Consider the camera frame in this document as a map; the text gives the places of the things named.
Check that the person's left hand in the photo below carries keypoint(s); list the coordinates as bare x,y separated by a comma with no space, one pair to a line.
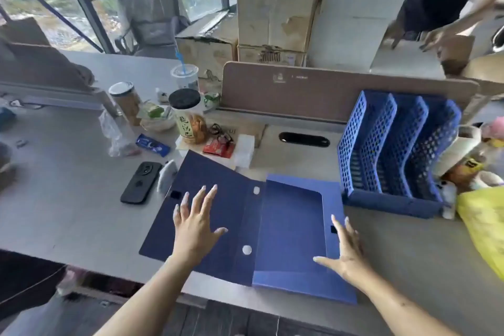
193,229

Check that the person's right hand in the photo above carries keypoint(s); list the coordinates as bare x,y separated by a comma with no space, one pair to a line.
350,257

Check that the person's left thumb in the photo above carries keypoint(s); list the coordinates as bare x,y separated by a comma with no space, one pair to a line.
219,231

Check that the person's right middle finger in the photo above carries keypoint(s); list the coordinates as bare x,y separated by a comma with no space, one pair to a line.
349,229

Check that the person's right thumb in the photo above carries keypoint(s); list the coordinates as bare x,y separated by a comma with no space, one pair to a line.
326,261

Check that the person's left middle finger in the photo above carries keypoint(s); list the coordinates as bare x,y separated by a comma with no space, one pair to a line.
199,201

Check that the person's left little finger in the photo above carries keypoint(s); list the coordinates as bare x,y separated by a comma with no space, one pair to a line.
176,215

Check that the blue plastic file box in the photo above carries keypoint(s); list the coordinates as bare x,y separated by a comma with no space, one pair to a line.
283,229

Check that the person's right forearm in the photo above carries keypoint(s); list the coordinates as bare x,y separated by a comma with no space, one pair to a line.
397,308

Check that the person's left forearm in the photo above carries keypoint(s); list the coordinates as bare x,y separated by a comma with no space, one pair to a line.
149,300

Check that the black smartphone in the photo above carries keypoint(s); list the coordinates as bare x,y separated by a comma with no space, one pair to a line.
141,183

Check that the red packet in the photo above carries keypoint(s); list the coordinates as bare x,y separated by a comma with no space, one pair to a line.
216,148

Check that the white tissue packet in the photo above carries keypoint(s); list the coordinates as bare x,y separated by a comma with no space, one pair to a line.
244,150

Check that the black eyeglasses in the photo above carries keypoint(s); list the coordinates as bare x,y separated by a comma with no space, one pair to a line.
220,134

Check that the blue snack packet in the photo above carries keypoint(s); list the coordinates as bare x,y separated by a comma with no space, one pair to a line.
152,145

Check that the blue perforated file rack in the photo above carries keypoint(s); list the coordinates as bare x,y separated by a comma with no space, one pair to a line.
389,158

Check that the black-lidded snack jar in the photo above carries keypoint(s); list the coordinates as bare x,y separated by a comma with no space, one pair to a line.
189,119

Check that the white bowl with green packets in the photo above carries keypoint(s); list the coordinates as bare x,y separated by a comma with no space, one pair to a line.
157,119

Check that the clear plastic bag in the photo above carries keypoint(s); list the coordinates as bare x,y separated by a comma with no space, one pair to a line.
116,135

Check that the small green white packet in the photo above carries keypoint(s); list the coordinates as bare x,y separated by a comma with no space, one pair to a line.
211,100

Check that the brown paper coffee cup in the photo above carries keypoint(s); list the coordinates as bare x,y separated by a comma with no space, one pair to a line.
126,105

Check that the clear cup with blue straw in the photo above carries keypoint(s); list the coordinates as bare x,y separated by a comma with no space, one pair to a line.
186,76

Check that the beige paper roll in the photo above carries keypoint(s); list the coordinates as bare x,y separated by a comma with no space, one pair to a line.
456,148

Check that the yellow plastic bag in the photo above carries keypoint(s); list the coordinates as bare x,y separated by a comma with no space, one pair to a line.
486,221

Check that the brown desk divider panel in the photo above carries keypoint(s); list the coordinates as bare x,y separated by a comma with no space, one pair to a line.
338,91

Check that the open-flap cardboard box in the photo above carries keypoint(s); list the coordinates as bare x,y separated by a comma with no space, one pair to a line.
208,48

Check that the low printed cardboard box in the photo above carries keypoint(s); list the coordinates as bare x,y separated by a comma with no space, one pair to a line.
271,56

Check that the grey office chair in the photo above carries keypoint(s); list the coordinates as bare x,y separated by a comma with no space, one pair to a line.
151,16

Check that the grey desk divider panel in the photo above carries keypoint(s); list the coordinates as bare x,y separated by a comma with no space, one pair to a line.
43,64

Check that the large worn cardboard box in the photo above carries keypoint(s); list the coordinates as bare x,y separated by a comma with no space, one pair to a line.
275,9

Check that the brown cardboard box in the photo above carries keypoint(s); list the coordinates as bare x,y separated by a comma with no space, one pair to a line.
472,60

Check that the large white board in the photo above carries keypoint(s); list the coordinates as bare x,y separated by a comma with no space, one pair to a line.
354,16

